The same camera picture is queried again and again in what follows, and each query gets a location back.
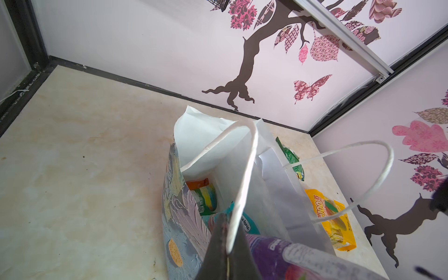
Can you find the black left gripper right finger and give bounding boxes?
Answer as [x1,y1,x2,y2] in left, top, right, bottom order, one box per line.
[228,224,262,280]

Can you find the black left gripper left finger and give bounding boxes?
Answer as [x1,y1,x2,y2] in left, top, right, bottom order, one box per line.
[196,213,228,280]

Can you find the purple snack bag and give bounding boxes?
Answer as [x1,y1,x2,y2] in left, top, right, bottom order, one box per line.
[246,234,384,280]

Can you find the teal snack bag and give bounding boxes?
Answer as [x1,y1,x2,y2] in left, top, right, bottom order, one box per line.
[202,202,260,235]

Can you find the green white snack bag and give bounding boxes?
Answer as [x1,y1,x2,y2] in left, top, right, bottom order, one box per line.
[193,184,218,216]

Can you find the orange chips snack bag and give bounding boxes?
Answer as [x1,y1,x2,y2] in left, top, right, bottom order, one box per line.
[187,178,210,191]

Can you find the floral paper bag white handles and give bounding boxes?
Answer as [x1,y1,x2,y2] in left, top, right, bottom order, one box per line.
[161,105,395,280]

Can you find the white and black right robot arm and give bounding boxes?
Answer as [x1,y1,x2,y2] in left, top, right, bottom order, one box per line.
[414,179,448,280]

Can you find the yellow snack bag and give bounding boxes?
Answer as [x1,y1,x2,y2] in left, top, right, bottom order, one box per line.
[305,189,357,252]

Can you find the green snack bag far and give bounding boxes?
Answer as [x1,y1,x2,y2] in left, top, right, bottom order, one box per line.
[275,137,305,182]

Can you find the black wire basket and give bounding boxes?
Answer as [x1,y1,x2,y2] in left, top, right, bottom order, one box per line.
[207,0,230,12]

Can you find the aluminium rail back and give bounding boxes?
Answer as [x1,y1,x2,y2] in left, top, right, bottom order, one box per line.
[295,0,394,84]

